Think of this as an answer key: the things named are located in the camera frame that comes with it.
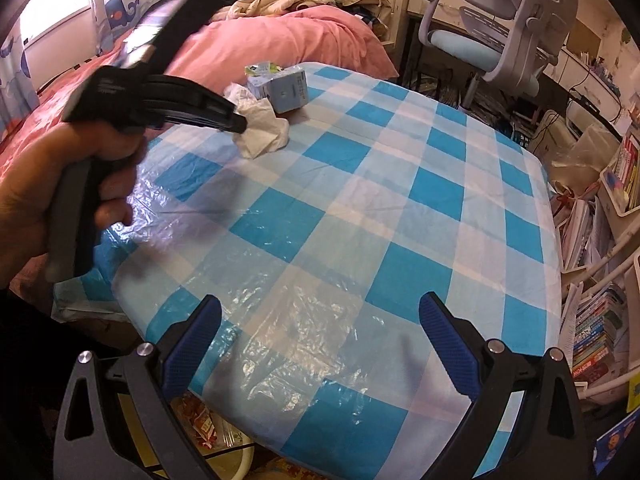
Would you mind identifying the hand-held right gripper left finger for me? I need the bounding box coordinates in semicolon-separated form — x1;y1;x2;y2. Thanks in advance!
52;294;223;480

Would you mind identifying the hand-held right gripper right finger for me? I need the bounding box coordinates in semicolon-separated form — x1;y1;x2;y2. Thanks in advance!
419;291;593;480

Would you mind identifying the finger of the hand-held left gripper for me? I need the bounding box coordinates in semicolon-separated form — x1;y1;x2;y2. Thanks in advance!
145;75;236;113
145;100;248;134

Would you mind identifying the white tissue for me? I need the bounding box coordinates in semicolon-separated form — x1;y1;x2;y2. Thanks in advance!
222;82;291;158

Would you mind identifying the person's left hand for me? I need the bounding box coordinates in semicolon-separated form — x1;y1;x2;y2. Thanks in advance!
0;120;148;291

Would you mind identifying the green snack packet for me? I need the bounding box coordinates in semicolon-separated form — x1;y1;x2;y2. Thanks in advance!
244;61;283;78

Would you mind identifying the blue white carton box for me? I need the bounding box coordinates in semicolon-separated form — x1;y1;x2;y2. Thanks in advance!
247;66;308;114

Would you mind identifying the whale print curtain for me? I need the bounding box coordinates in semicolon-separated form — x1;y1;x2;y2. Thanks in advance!
0;0;206;91

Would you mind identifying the red printed snack bag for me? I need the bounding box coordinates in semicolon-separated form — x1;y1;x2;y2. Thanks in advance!
170;392;251;453

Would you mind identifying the beige cloth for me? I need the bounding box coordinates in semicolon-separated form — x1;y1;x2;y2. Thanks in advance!
210;0;331;23

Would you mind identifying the pink quilt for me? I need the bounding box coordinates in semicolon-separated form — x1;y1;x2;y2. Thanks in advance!
0;5;398;171

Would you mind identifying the stack of books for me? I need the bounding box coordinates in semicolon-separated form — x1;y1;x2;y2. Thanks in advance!
560;195;631;386

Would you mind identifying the blue checked tablecloth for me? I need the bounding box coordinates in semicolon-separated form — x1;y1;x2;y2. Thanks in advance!
52;62;561;478

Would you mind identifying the blue picture book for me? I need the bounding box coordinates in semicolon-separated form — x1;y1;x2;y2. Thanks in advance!
592;412;640;476

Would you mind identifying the white tiered book rack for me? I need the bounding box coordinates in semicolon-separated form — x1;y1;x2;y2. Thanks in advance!
560;125;640;406

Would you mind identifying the clear plastic bag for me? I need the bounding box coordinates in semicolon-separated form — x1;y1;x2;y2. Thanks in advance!
550;125;621;181

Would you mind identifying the white printer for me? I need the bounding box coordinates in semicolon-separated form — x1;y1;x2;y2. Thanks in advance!
565;92;626;136

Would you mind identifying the grey blue desk chair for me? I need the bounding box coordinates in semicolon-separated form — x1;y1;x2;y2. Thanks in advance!
417;0;581;111

